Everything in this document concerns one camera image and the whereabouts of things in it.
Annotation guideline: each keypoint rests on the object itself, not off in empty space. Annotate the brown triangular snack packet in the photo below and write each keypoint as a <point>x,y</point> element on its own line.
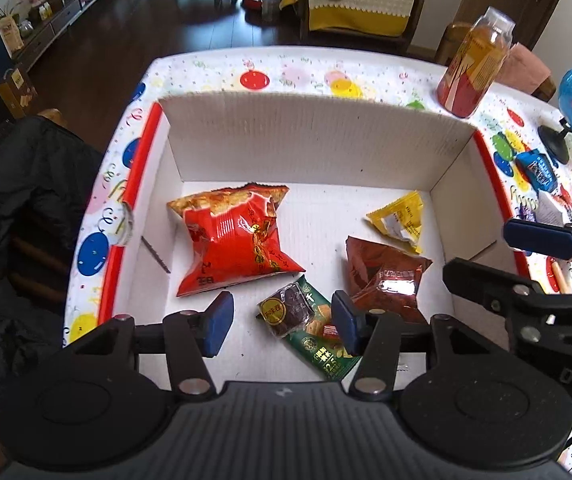
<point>381,270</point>

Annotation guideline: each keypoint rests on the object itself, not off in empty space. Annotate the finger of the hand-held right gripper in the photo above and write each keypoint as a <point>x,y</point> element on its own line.
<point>516,295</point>
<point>531,235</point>

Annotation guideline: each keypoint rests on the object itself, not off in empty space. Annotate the red cardboard box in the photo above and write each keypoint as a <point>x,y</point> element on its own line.
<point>316,145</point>

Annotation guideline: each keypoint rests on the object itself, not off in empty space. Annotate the brown paper bag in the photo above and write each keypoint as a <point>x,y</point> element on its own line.
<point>16,92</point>

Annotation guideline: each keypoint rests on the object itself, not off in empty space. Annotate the white snack packet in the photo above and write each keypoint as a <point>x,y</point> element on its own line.
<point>551,209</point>

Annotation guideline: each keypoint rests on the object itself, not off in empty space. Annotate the balloon print tablecloth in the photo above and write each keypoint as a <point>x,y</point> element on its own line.
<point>291,75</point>

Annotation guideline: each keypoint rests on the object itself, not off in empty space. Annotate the low media cabinet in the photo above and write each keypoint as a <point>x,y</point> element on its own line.
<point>51,25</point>

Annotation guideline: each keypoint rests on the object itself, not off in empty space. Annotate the large red snack packet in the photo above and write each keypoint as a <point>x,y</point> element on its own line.
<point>231,240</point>

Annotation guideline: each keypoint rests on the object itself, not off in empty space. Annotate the wooden stick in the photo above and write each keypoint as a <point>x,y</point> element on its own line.
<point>561,277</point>

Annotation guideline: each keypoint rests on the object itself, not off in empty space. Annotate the black jacket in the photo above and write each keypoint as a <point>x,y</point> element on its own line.
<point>16,220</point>

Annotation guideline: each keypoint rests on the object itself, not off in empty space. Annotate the wooden chair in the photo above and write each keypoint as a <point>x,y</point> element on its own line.
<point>448,42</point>

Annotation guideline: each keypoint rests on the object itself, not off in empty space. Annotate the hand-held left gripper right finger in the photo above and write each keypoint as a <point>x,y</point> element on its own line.
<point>343,325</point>

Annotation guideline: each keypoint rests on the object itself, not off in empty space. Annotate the torn wrapper strip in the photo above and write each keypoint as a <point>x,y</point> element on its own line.
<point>156,255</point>

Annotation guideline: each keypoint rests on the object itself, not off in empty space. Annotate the yellow triangular snack packet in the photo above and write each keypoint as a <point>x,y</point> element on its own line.
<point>401,217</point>

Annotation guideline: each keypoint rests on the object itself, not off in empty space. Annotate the blue snack packet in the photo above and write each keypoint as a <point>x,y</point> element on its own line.
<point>538,170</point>

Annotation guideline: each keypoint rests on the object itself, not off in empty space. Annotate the dark round cake packet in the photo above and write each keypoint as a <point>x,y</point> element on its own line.
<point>286,310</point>

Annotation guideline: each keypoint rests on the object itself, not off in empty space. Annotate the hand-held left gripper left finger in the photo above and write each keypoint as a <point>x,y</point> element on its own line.
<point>218,322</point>

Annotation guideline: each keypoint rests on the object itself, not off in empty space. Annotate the green snack packet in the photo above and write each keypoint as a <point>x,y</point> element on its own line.
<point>328,360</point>

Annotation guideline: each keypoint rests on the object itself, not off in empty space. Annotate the orange juice bottle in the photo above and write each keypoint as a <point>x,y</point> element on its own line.
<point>471,70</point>

